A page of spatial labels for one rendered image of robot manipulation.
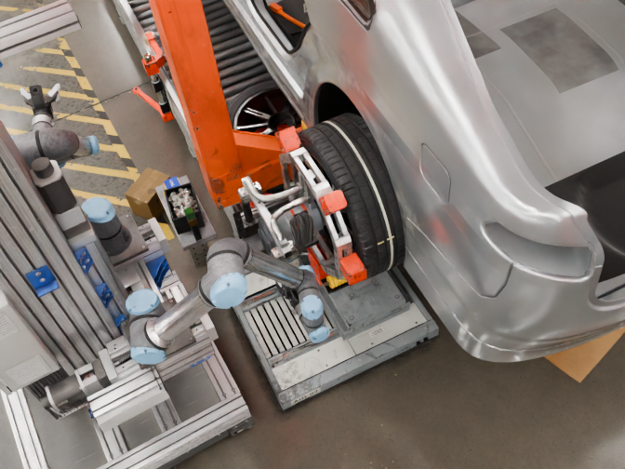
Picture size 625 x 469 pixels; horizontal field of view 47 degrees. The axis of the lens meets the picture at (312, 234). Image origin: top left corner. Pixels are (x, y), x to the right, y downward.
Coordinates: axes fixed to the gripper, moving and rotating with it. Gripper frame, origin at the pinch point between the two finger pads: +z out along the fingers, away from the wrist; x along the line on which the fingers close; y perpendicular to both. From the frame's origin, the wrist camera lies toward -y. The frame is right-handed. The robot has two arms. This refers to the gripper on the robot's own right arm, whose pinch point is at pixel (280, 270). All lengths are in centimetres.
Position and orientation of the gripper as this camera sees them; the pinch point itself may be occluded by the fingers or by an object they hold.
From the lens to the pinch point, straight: 281.6
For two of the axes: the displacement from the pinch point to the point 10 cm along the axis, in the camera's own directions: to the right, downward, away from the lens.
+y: -0.7, -6.0, -8.0
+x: -8.9, 3.9, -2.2
